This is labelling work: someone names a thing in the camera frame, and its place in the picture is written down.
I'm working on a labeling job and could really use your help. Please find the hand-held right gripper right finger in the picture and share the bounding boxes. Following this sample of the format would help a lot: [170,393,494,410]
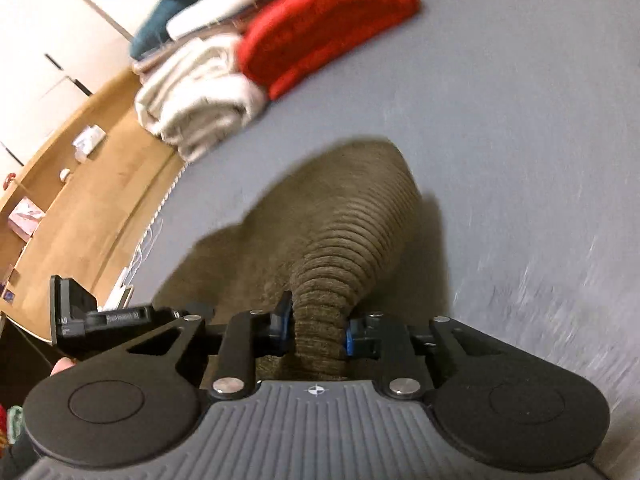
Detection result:
[344,311,507,402]

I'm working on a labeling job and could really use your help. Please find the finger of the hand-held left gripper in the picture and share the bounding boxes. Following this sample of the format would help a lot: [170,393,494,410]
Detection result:
[151,302,217,329]

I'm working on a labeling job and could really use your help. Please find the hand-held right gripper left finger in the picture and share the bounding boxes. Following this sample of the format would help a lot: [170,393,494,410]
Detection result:
[125,290,295,402]

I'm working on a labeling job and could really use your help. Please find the olive corduroy pants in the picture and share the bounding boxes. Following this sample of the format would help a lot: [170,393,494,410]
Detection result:
[152,137,441,382]

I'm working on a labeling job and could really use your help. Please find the white charger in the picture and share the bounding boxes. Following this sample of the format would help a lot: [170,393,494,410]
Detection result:
[102,284,135,310]

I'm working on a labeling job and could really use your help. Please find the pink box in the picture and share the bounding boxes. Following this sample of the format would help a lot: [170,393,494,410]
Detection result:
[8,198,45,240]

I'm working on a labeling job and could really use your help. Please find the white box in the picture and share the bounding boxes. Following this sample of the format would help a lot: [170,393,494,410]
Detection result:
[73,125,107,163]

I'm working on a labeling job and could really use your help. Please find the white folded blanket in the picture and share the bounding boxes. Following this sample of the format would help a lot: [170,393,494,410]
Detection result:
[134,34,272,162]

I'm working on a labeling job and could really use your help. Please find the grey bed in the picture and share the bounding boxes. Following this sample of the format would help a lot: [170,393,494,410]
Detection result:
[127,0,640,461]

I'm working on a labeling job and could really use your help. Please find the blue shark plush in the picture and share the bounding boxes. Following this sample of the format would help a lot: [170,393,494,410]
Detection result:
[129,0,262,59]

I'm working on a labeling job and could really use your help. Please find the red knit sweater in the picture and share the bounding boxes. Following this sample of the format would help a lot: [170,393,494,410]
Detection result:
[237,0,422,102]

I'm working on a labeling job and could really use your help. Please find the white wardrobe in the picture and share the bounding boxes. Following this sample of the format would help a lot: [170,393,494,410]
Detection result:
[0,0,167,202]

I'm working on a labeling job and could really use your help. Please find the white cloth navy trim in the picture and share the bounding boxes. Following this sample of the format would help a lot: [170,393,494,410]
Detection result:
[165,0,302,42]

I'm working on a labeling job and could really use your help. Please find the white cable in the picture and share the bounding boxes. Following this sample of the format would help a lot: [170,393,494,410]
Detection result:
[122,205,168,288]

